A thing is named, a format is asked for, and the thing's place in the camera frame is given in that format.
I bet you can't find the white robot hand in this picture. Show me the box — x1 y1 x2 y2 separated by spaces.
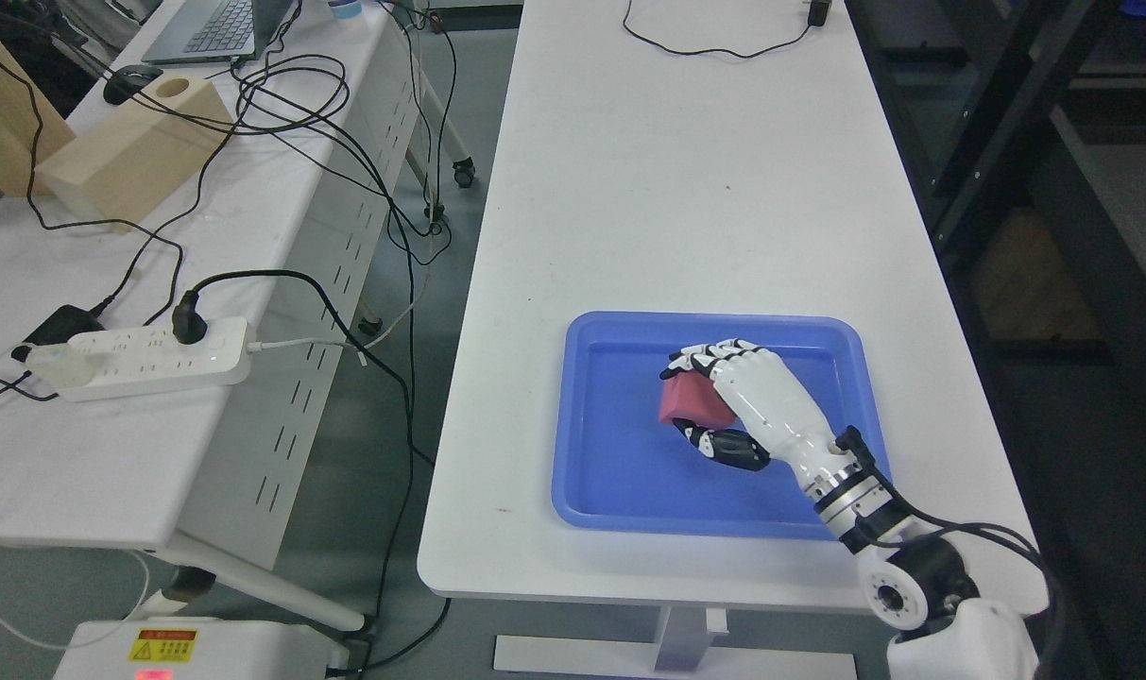
659 337 850 492

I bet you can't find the pink block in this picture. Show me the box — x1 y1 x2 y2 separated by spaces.
658 373 737 429

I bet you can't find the white robot forearm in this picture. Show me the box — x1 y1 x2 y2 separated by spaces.
806 425 1042 679

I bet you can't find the blue tray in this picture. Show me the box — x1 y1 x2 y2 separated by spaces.
552 311 892 541

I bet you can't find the black metal shelf right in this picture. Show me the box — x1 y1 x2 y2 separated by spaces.
846 1 1146 462

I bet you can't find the wooden block with hole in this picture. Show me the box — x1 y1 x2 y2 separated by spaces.
34 75 234 222

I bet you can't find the white side desk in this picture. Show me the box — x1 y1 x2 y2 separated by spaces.
0 1 424 632

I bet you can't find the white box device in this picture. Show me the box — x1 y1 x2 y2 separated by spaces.
54 617 350 679

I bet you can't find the grey laptop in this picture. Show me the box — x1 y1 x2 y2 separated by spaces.
142 1 295 65

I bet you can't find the white power strip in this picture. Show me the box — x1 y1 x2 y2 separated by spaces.
26 316 254 402

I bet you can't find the black power adapter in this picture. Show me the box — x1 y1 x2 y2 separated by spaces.
10 305 105 362

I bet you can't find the black computer mouse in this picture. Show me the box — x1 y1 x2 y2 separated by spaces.
102 63 163 105

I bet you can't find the cardboard box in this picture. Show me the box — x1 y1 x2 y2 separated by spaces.
0 40 76 197

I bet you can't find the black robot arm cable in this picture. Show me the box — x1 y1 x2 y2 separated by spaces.
842 425 1069 680

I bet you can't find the white pedestal table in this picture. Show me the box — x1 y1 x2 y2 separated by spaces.
417 1 1033 650

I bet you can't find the black cable on table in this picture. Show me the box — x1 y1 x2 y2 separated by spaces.
622 0 833 60

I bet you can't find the long black floor cable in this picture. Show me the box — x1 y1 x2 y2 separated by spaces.
171 269 453 680

